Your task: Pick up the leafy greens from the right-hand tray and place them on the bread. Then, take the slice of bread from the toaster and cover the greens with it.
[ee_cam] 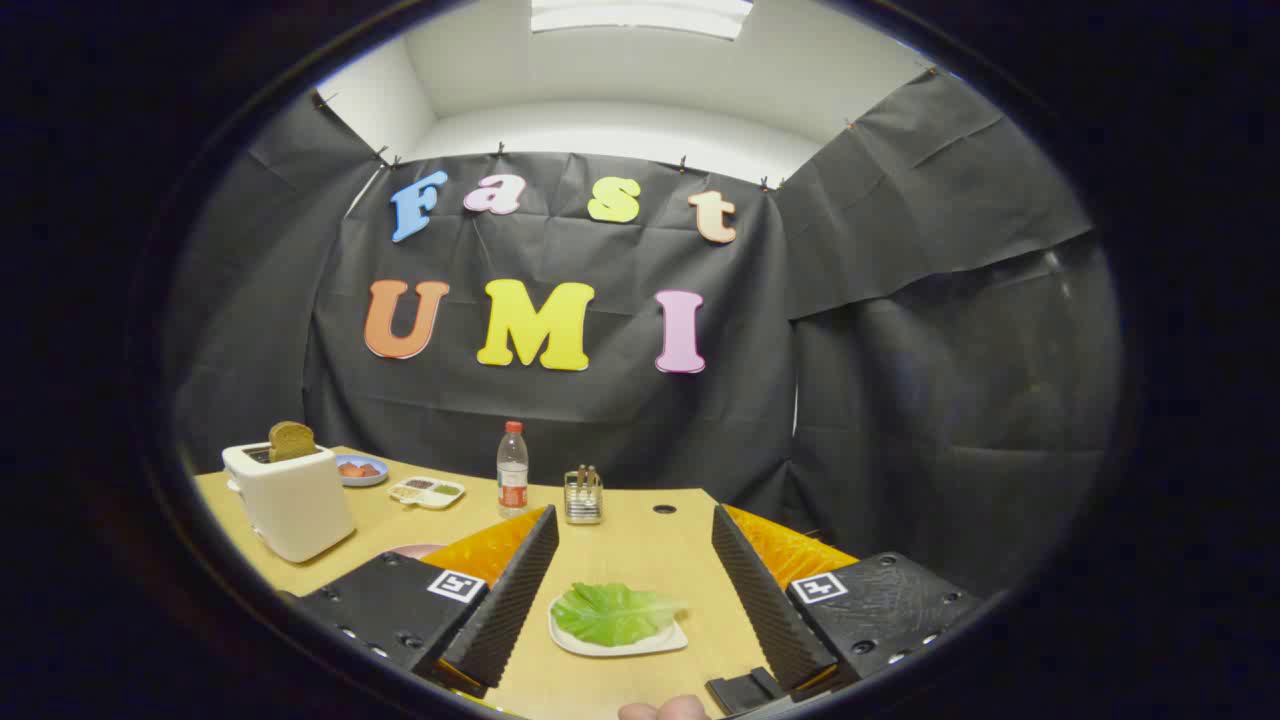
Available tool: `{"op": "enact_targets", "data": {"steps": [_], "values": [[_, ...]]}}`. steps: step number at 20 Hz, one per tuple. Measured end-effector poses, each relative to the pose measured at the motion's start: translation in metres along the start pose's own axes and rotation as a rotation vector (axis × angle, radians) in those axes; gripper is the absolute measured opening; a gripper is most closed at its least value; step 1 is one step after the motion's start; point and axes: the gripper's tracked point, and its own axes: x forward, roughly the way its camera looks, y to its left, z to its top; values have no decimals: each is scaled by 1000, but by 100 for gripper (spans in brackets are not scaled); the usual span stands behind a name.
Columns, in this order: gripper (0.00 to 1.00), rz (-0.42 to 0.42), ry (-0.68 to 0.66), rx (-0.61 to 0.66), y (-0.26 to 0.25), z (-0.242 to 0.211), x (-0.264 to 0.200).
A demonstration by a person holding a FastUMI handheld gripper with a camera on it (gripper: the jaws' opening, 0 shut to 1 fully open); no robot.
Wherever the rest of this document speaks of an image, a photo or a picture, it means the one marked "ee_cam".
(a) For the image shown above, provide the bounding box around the ceiling light panel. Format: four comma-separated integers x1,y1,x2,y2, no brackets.
529,0,755,42

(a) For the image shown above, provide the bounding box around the small blue plate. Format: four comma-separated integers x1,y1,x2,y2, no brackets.
333,454,390,488

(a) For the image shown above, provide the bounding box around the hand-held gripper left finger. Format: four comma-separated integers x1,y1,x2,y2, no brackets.
296,505,560,699

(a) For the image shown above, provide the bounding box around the white divided condiment dish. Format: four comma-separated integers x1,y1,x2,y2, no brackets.
388,477,467,511

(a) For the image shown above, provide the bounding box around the metal wire utensil holder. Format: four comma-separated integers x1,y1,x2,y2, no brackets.
564,470,604,526

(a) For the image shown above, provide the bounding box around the cream white toaster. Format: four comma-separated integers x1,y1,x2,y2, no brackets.
221,441,357,564

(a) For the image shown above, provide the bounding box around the white rounded square plate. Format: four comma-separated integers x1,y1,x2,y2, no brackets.
547,590,690,658

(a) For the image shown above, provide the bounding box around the brown bread slice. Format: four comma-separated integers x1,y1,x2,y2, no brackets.
268,421,317,464

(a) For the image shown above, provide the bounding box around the clear red-capped water bottle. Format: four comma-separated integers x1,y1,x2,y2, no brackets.
497,421,530,519

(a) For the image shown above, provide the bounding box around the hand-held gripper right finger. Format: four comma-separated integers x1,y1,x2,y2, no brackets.
711,504,987,701

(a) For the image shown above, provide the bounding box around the green lettuce leaf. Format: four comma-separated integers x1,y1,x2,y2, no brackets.
551,583,689,647

